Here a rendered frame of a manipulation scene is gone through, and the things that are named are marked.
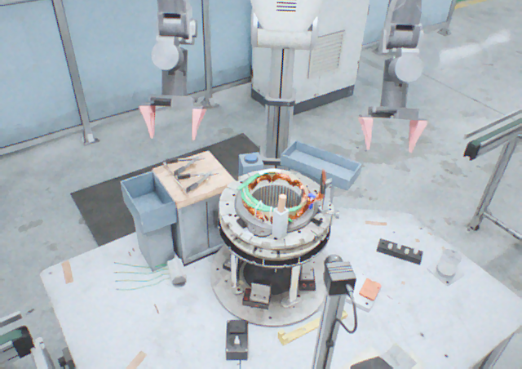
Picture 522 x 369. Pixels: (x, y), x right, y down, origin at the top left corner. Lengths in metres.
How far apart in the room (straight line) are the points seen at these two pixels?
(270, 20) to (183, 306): 0.91
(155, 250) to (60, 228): 1.51
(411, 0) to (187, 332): 1.05
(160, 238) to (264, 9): 0.77
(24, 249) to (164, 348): 1.65
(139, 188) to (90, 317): 0.41
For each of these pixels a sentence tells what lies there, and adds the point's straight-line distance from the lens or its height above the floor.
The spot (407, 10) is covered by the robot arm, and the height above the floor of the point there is 1.66.
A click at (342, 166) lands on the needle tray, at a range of 1.62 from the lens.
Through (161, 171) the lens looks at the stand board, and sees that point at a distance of 1.52.
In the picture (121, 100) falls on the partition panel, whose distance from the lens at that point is 3.61.
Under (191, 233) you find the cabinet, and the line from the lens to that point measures 1.52.
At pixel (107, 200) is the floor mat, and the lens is 3.08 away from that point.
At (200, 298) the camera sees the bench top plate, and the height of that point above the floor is 0.78.
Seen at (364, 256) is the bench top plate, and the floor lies 0.78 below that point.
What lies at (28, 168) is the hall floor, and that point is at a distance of 3.53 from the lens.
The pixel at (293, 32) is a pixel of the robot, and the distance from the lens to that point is 1.52.
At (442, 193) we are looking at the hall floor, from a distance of 3.33.
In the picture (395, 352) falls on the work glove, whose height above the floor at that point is 0.79.
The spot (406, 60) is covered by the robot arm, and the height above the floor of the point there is 1.59.
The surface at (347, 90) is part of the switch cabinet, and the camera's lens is 4.15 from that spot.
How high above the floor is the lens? 1.99
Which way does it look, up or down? 38 degrees down
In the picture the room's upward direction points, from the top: 2 degrees clockwise
